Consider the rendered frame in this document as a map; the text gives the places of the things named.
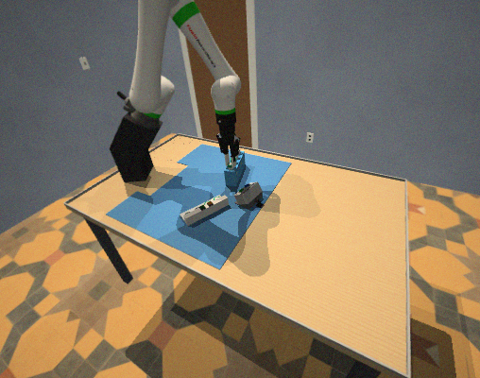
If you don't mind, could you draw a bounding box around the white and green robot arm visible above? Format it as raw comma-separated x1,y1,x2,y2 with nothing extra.
117,0,241,129

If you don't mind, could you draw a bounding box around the blue rectangular tube holder block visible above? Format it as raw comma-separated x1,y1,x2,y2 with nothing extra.
224,151,245,186

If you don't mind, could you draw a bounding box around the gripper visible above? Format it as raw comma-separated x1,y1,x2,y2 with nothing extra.
216,124,240,168

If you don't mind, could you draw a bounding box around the dark grey table edge trim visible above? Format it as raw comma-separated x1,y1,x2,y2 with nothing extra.
63,133,411,378

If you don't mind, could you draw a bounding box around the blue flat mat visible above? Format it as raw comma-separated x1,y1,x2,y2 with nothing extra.
106,144,291,269

